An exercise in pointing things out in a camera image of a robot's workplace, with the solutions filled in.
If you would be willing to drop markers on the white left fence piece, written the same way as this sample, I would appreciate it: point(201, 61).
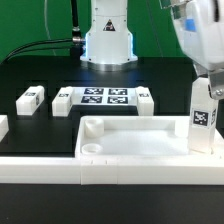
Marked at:
point(4, 128)

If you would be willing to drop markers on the white marker plate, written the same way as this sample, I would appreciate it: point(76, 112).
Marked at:
point(104, 96)

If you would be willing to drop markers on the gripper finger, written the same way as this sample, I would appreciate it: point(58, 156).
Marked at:
point(216, 84)
point(200, 70)

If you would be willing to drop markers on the white front fence wall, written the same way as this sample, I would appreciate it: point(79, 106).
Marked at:
point(171, 171)

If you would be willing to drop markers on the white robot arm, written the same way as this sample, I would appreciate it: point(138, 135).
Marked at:
point(109, 43)

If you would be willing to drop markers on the black vertical cable connector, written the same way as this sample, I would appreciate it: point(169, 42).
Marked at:
point(75, 22)

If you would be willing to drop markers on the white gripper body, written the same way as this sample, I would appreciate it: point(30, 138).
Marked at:
point(199, 26)

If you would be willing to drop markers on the white desk top tray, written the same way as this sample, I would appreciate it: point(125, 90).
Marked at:
point(150, 136)

